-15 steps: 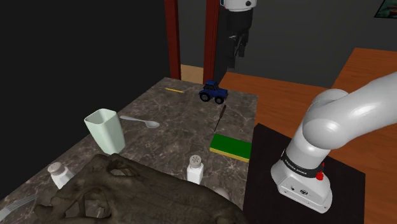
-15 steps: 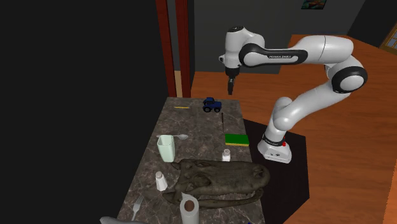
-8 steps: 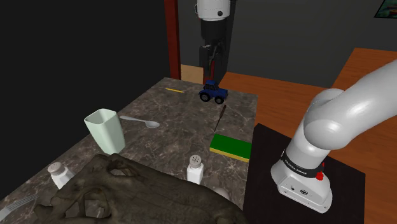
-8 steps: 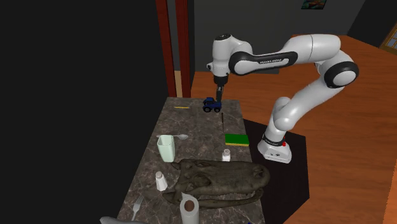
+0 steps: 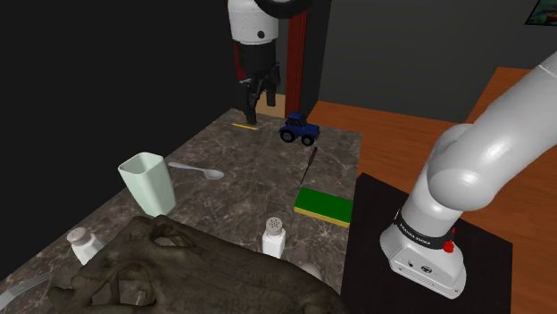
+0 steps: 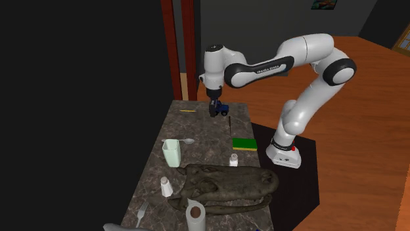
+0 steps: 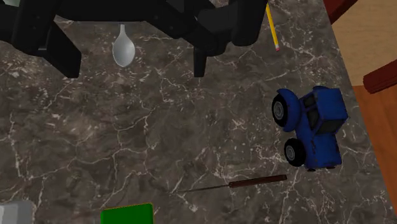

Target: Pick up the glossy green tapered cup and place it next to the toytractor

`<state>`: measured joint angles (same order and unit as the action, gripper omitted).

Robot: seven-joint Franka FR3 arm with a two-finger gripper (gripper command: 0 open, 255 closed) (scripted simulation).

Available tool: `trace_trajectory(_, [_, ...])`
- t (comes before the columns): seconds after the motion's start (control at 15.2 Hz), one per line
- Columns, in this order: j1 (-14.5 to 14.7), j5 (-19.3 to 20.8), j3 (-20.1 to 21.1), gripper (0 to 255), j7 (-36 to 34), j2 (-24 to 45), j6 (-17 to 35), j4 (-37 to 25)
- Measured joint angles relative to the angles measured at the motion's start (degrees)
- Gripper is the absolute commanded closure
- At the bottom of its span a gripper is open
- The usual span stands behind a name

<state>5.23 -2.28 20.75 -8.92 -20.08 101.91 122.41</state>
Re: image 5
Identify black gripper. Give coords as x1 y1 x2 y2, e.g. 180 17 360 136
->
237 40 282 125

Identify red framed doorway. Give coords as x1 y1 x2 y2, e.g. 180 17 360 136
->
233 0 332 120

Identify blue toy tractor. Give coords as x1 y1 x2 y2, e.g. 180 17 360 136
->
278 112 321 147

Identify dark brown pen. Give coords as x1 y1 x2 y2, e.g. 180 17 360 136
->
299 146 319 186

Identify silver spoon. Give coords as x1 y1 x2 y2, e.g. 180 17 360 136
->
167 161 225 181

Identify green and yellow sponge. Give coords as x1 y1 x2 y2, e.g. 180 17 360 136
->
294 186 354 228

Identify pale green cup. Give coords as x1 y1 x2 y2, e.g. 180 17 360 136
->
117 151 178 218

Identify white salt shaker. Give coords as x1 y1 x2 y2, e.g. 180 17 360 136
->
66 227 105 266
262 217 287 259

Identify white round object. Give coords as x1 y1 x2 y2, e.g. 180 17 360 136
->
300 262 323 282

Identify dark animal skull figure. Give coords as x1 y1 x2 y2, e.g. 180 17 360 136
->
46 215 349 314

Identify black robot stand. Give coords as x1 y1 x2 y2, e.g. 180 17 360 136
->
341 172 513 314

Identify silver fork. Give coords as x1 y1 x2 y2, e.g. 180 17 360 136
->
0 271 55 308

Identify wall picture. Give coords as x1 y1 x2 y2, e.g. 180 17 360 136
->
525 0 557 27

